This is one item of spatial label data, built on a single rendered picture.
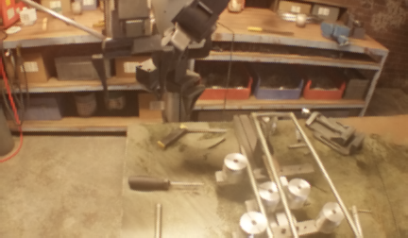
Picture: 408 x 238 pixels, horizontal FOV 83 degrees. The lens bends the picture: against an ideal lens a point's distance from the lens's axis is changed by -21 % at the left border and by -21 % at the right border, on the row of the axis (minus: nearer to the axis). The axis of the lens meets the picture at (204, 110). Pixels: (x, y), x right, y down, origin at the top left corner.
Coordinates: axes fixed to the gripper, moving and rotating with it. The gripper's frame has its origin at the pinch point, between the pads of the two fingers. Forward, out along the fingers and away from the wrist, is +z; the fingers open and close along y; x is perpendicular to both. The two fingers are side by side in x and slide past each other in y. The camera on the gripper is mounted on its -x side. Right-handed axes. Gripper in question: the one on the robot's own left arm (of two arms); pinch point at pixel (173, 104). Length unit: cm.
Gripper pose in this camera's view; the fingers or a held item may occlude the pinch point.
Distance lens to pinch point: 73.8
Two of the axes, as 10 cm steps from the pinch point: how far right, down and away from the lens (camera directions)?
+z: -0.8, 8.2, 5.7
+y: 8.1, 3.9, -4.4
